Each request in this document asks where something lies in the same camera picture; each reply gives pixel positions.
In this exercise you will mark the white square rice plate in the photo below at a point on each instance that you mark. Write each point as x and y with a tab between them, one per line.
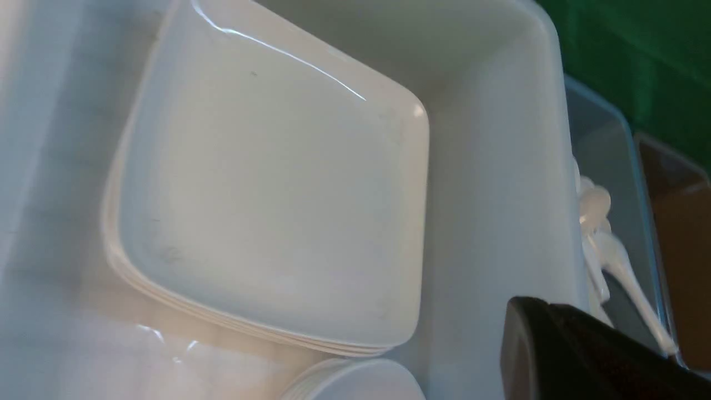
269	176

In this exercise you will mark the green cloth backdrop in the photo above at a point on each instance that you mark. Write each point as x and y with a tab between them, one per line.
649	58

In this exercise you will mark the white spoon bin left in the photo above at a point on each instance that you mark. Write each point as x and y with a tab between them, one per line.
594	206

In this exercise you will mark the stack of white square plates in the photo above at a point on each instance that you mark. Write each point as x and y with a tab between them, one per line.
119	262

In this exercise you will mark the white spoon at bin right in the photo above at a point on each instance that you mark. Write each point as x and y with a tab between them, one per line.
616	262

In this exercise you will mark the stack of small white bowls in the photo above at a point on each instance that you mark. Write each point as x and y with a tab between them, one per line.
336	378

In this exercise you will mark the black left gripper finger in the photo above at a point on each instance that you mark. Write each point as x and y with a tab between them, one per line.
557	351

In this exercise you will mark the teal plastic bin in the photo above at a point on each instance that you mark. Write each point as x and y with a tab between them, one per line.
604	151

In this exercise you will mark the large white plastic tub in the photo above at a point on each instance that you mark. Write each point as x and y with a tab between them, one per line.
502	209

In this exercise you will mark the brown plastic bin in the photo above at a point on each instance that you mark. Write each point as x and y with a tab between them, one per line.
678	190

